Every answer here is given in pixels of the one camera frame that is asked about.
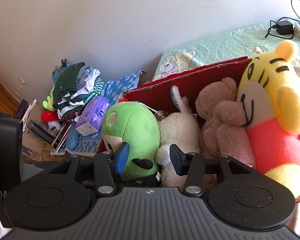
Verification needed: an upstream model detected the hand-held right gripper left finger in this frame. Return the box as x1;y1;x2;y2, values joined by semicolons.
48;141;130;197

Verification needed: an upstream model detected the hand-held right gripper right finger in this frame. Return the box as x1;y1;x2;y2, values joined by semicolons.
169;144;252;196

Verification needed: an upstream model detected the white bunny plush toy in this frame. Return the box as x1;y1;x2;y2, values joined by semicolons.
155;85;202;187

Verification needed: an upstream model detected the green frog plush toy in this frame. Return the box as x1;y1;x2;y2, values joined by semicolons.
101;101;162;187

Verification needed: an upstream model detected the pink bear plush toy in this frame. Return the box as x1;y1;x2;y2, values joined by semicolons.
195;77;257;171

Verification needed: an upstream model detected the red cardboard box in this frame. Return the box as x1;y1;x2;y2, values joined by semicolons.
96;56;300;203

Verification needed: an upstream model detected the yellow tiger plush toy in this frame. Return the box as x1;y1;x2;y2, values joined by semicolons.
236;39;300;198

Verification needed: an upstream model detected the brown cardboard sheet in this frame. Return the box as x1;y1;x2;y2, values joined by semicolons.
22;124;53;156

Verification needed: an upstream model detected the black cylinder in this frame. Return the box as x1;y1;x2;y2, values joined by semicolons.
27;119;56;143

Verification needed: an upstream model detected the dark striped cloth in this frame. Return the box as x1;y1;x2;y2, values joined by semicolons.
14;99;31;120

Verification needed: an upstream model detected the purple tissue pack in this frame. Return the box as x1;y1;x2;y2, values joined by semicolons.
75;95;110;137

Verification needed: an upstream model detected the blue plastic object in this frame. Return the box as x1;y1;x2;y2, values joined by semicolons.
66;124;80;151

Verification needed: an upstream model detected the red and white plush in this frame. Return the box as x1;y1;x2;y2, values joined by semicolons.
41;111;62;128

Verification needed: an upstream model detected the small green toy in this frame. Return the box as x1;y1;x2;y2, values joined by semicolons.
42;87;56;111

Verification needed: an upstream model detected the blue floral towel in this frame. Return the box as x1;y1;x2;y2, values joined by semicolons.
57;70;146;156

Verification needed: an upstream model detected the pile of folded clothes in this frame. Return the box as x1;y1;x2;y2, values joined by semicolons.
52;62;105;120

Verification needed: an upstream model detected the cartoon print bed sheet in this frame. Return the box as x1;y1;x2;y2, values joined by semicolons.
152;23;300;82

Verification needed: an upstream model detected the black power adapter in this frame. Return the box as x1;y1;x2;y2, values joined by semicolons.
276;20;295;36

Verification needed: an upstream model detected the thin black adapter cable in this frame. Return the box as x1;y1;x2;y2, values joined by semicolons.
264;20;278;40

